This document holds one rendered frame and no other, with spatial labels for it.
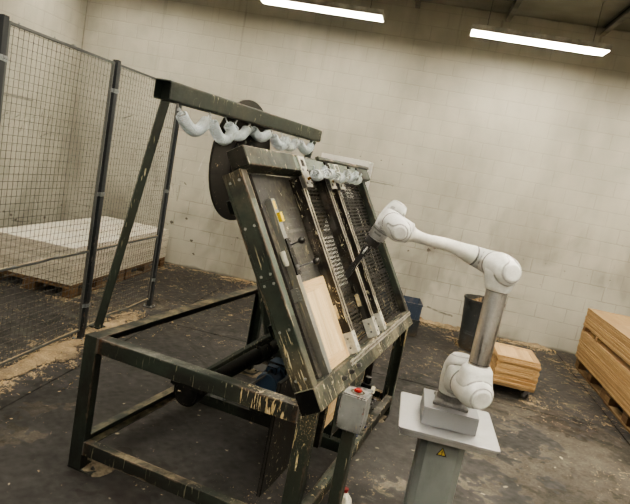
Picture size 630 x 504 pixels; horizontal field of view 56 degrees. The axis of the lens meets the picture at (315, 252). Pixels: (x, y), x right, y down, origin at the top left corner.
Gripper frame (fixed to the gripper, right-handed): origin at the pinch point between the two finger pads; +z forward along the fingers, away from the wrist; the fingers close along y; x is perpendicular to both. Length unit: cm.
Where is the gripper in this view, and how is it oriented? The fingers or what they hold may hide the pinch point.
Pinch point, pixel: (350, 270)
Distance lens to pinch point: 294.5
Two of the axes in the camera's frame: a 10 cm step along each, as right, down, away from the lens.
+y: -2.3, 1.0, -9.7
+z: -5.8, 7.8, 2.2
